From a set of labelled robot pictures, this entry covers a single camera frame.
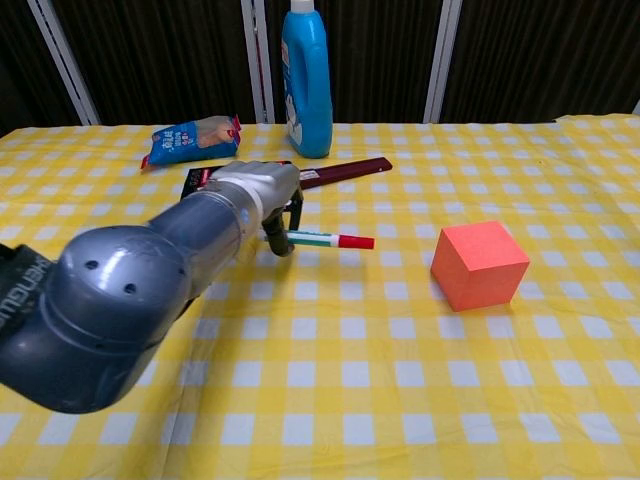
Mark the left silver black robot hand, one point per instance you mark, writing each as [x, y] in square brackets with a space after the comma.
[270, 182]

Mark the red capped white marker pen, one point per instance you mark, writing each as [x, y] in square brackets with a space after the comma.
[320, 240]

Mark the orange cube block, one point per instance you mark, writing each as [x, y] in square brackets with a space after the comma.
[475, 270]

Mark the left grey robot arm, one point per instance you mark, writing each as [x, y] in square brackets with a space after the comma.
[150, 280]

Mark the black printed packet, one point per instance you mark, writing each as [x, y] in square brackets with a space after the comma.
[198, 178]

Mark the dark red folded fan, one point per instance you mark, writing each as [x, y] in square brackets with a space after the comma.
[350, 170]

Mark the blue snack bag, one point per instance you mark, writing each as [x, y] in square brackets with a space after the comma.
[192, 141]

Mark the blue detergent bottle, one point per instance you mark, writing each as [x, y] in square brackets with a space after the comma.
[312, 75]

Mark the dark pleated curtain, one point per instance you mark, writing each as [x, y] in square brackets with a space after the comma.
[160, 55]

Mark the yellow white checkered tablecloth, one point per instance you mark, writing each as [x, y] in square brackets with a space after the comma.
[400, 370]

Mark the white slanted frame post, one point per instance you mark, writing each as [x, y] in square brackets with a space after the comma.
[65, 60]

